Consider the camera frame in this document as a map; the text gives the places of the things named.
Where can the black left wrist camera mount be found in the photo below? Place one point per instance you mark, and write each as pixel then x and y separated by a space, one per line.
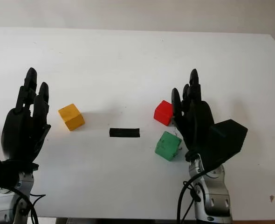
pixel 0 170

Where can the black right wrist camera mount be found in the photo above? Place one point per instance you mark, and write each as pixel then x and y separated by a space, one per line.
pixel 228 140

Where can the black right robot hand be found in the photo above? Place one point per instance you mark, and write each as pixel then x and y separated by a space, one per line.
pixel 198 126

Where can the green wooden block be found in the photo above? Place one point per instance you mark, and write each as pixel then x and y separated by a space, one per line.
pixel 167 145

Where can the red wooden block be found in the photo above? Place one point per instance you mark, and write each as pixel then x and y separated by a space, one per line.
pixel 163 113

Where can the yellow wooden block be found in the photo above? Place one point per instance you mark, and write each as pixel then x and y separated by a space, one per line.
pixel 71 116

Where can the black tape mark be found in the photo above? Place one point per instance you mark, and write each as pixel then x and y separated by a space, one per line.
pixel 124 133

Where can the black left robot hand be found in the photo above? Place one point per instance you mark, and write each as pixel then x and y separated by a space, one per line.
pixel 23 135

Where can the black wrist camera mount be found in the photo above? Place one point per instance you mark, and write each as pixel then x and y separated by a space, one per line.
pixel 0 170
pixel 228 140

